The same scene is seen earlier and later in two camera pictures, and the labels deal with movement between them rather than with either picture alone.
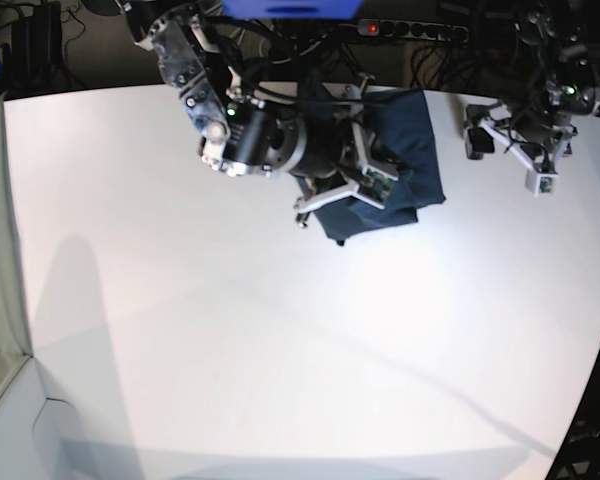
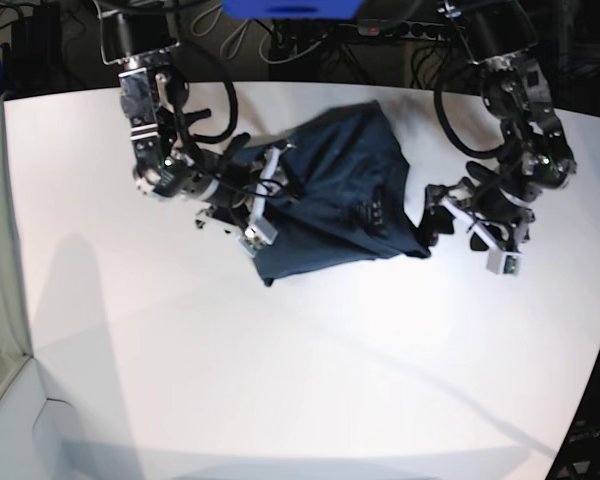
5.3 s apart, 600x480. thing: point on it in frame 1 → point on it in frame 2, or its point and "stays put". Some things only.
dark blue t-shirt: [399, 130] → [339, 196]
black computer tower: [36, 49] stays put
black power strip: [434, 31] stays put
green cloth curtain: [3, 339] stays put
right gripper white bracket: [540, 182] → [500, 260]
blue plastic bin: [292, 9] stays put
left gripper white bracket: [369, 183] → [261, 231]
